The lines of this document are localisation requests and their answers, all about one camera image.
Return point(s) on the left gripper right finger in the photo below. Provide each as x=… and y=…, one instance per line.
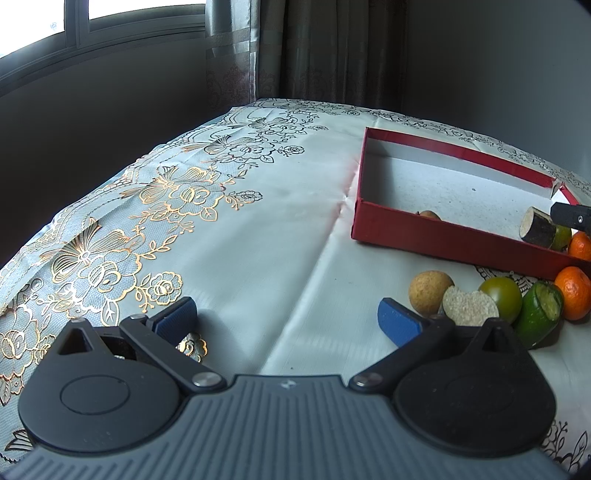
x=418, y=340

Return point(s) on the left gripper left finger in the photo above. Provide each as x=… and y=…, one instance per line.
x=155, y=340

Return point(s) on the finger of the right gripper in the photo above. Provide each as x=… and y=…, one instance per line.
x=572, y=216

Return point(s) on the green tomato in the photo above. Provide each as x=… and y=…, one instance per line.
x=506, y=294
x=562, y=238

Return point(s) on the orange mandarin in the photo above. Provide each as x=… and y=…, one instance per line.
x=580, y=246
x=575, y=287

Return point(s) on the dark sugarcane piece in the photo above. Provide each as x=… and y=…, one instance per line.
x=537, y=228
x=470, y=309

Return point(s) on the brown longan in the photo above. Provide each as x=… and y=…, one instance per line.
x=426, y=291
x=429, y=214

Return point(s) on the green cucumber piece cut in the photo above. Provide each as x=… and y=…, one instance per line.
x=540, y=313

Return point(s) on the red shallow cardboard box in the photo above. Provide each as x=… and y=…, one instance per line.
x=481, y=199

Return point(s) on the floral white tablecloth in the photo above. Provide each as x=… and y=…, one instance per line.
x=251, y=216

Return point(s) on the brown patterned curtain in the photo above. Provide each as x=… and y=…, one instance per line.
x=351, y=52

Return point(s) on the window with grey frame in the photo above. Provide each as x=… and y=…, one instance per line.
x=40, y=37

